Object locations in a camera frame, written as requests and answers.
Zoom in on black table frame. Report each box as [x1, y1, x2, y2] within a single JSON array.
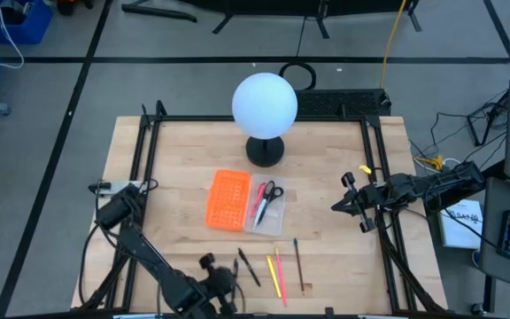
[[71, 99, 451, 319]]

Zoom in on yellow highlighter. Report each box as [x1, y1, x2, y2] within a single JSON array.
[[266, 254, 282, 299]]

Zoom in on black scissors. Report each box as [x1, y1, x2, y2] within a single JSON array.
[[252, 180, 285, 230]]

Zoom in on black perforated panel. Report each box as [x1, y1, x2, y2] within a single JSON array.
[[296, 88, 392, 119]]

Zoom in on black floor bar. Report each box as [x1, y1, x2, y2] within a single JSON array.
[[120, 3, 198, 23]]

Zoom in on black lamp cable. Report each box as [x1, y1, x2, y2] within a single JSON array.
[[278, 16, 318, 92]]

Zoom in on white globe lamp black base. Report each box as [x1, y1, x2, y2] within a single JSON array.
[[231, 72, 299, 168]]

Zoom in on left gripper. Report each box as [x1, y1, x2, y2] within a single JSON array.
[[197, 252, 241, 316]]

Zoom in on black backdrop stand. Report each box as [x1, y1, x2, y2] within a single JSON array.
[[183, 0, 423, 40]]

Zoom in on yellow floor cable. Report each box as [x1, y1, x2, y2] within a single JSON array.
[[378, 0, 409, 89]]

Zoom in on brown pencil blue cap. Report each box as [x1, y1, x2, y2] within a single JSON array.
[[292, 237, 305, 296]]

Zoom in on white booklet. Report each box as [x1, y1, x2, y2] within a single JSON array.
[[437, 198, 485, 251]]

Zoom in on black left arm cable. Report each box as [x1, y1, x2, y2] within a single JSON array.
[[77, 221, 121, 307]]

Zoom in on pink pencil green eraser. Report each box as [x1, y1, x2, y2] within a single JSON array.
[[274, 247, 289, 307]]

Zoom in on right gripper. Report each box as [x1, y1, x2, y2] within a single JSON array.
[[331, 171, 387, 235]]

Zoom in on clear box with orange lid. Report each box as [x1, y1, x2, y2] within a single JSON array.
[[205, 168, 288, 237]]

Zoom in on yellow power plug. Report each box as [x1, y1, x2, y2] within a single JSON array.
[[413, 154, 444, 172]]

